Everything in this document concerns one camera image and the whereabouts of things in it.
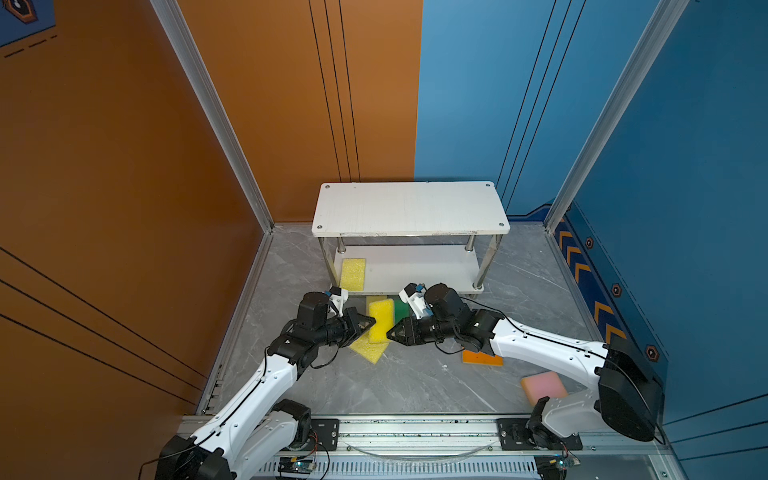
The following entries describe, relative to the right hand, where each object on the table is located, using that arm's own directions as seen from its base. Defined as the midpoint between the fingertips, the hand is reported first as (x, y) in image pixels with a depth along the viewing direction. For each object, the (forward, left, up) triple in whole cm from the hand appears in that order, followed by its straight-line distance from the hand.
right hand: (387, 337), depth 74 cm
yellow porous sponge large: (+25, +12, -8) cm, 29 cm away
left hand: (+5, +3, 0) cm, 6 cm away
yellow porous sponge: (+3, +5, -15) cm, 16 cm away
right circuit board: (-25, -39, -18) cm, 50 cm away
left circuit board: (-24, +22, -17) cm, 37 cm away
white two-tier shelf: (+48, +6, -14) cm, 50 cm away
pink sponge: (-7, -42, -14) cm, 44 cm away
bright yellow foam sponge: (+7, +1, 0) cm, 7 cm away
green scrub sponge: (+6, -4, +3) cm, 8 cm away
